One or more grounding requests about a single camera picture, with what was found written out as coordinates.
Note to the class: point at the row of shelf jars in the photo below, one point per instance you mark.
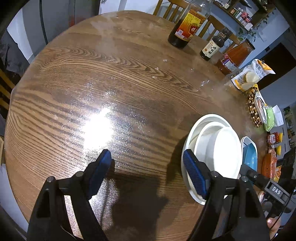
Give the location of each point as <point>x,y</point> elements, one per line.
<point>240,14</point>

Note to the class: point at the white foil packet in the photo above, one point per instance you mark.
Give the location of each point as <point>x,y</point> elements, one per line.
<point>261,106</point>

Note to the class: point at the yellow capped bottle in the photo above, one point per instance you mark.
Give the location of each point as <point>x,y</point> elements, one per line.
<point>279,149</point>

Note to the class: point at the wooden slatted chair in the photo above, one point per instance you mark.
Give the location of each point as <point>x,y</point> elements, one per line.
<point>5,90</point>

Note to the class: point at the wooden wall shelf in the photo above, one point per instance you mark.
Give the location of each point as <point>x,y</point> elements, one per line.
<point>254,14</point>

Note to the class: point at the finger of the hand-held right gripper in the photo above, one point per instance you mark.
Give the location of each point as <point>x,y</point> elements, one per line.
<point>256,176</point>

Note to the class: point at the green packet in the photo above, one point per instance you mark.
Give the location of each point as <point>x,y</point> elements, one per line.
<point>270,118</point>

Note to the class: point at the white paper pack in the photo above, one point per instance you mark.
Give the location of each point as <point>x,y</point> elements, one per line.
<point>278,114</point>

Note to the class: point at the orange snack packet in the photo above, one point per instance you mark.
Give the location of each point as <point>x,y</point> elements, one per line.
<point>269,164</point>

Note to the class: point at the red sauce jar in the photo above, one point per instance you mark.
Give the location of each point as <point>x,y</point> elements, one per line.
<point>233,60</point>

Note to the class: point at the large dark vinegar bottle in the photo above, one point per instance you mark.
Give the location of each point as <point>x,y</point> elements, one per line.
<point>187,25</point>

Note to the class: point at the dark cloth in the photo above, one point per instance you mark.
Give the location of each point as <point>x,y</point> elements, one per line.
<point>11,53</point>

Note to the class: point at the person's right hand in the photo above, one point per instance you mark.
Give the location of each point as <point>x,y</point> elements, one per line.
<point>272,226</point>

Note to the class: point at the small dark sauce bottle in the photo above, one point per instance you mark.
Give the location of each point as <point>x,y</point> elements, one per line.
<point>211,48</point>

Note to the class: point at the grey refrigerator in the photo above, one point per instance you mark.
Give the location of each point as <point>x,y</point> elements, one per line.
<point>57,20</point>

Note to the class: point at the green trailing plant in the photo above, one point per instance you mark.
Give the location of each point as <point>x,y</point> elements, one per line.
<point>252,32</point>

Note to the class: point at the small yellow packet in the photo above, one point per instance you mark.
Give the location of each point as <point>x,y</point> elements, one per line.
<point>255,88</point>

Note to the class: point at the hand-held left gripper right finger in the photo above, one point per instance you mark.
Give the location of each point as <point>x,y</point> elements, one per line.
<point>194,173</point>

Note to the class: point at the woven bead basket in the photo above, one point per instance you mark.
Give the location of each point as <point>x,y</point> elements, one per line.
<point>252,109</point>

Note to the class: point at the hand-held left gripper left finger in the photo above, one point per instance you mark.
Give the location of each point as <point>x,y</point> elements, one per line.
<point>99,171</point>

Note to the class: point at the red condiment jar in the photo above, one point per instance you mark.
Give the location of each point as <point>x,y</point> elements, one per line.
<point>274,138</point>

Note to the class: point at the medium white bowl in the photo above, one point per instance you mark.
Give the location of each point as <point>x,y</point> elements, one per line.
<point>209,127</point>

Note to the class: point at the yellow cracker bag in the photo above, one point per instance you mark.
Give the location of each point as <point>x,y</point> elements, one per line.
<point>252,76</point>

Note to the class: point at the blue bowl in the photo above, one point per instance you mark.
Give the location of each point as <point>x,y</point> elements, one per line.
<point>251,155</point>

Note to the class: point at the small white bowl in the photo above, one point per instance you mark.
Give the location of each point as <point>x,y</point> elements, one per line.
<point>219,153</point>

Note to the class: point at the large white bowl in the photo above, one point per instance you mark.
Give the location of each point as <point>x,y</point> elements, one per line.
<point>192,136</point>

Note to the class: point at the square blue patterned plate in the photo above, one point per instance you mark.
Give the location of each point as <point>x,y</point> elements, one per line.
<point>245,140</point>

